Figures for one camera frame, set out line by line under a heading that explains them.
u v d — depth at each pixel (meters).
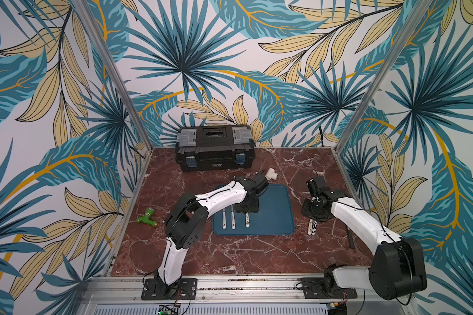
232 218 0.90
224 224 0.88
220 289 0.75
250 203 0.77
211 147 0.96
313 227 0.89
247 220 0.90
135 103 1.00
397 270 0.41
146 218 0.89
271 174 1.04
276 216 0.94
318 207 0.63
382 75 0.86
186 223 0.50
